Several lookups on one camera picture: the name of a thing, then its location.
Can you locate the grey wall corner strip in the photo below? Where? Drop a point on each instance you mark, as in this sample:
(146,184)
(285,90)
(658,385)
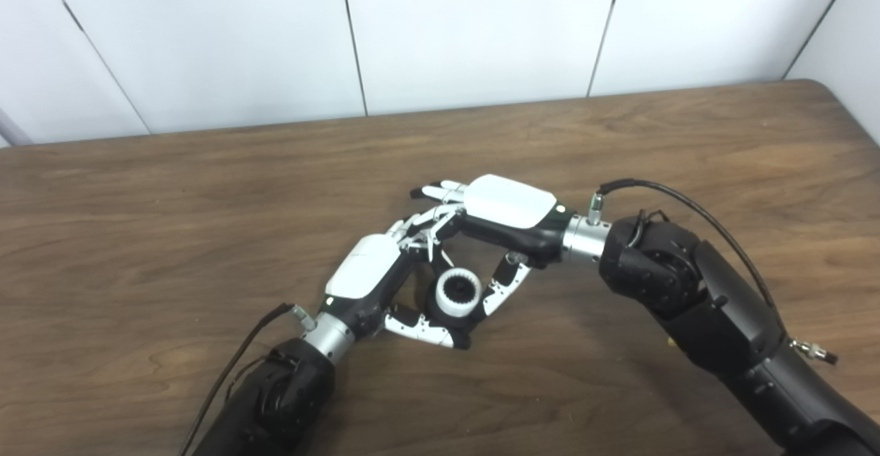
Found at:
(10,129)

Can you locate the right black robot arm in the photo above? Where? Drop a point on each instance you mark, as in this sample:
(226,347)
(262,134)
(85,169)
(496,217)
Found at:
(708,311)

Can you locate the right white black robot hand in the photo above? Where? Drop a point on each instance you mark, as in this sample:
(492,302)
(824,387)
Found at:
(509,201)

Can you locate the round black plastic part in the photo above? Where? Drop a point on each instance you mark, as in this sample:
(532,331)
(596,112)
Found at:
(432,311)

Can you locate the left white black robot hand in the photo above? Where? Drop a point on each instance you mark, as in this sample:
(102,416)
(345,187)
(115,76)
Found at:
(361,270)

